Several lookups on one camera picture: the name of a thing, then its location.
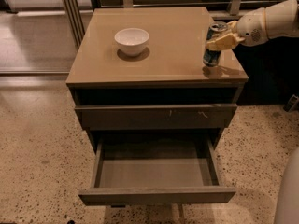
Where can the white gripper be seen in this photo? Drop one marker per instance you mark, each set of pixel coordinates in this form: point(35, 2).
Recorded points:
point(250, 27)

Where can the redbull can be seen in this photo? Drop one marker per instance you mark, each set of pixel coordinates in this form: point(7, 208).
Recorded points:
point(211, 57)

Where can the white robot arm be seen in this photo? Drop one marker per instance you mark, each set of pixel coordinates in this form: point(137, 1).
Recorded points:
point(281, 20)

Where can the grey top drawer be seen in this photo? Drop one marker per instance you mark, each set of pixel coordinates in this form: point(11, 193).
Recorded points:
point(155, 117)

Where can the grey drawer cabinet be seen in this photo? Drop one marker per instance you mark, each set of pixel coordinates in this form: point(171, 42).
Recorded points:
point(169, 71)

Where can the grey open middle drawer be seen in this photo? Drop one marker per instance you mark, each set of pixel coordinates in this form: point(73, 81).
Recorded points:
point(163, 171)

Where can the small dark floor device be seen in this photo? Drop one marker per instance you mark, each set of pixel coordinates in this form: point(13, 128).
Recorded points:
point(291, 104)

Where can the white ceramic bowl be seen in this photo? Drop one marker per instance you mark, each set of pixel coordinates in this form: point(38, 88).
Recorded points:
point(132, 41)

